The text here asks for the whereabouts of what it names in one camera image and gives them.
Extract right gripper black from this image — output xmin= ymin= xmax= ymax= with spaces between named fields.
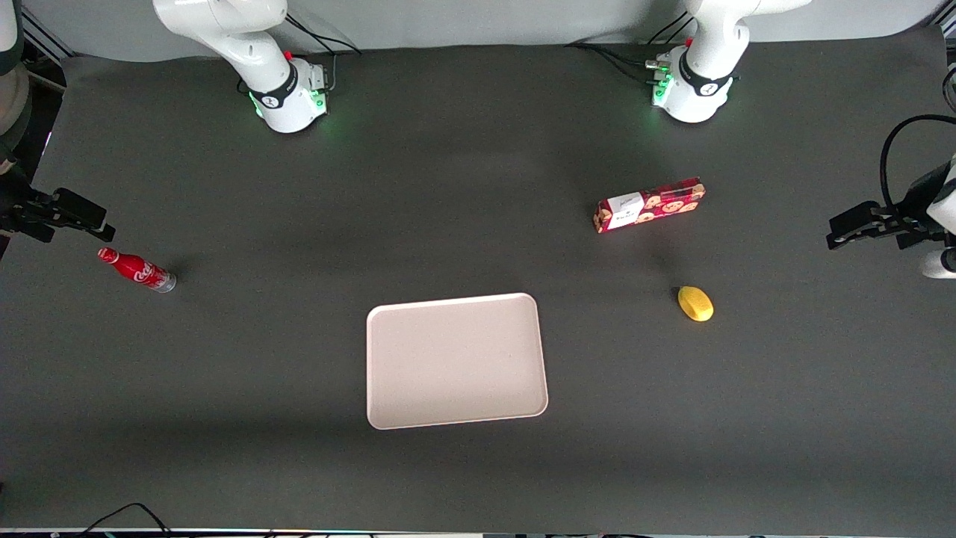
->
xmin=0 ymin=161 xmax=117 ymax=244

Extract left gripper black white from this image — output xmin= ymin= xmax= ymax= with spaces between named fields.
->
xmin=825 ymin=159 xmax=956 ymax=251

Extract red coke bottle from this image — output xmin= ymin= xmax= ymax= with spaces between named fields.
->
xmin=97 ymin=247 xmax=178 ymax=294

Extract beige rectangular tray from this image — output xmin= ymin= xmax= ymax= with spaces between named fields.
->
xmin=365 ymin=292 xmax=550 ymax=431

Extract yellow lemon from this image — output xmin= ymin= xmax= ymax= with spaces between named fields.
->
xmin=677 ymin=285 xmax=715 ymax=323

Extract red cookie box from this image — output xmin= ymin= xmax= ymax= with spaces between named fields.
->
xmin=593 ymin=176 xmax=707 ymax=235

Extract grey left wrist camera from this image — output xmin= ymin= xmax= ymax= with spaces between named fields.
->
xmin=921 ymin=249 xmax=956 ymax=280

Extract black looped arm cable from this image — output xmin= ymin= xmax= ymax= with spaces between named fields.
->
xmin=879 ymin=114 xmax=956 ymax=216

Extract aluminium frame profile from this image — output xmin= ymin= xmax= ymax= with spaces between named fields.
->
xmin=19 ymin=9 xmax=69 ymax=95

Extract thin black table edge cable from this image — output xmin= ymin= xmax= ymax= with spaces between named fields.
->
xmin=73 ymin=501 xmax=174 ymax=538

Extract black left arm base cables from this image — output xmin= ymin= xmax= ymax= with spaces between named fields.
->
xmin=566 ymin=9 xmax=697 ymax=84

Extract black arm base cables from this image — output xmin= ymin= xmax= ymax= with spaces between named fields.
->
xmin=566 ymin=9 xmax=697 ymax=84
xmin=282 ymin=10 xmax=364 ymax=92

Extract black right arm base cables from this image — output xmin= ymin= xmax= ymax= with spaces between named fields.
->
xmin=282 ymin=10 xmax=364 ymax=92

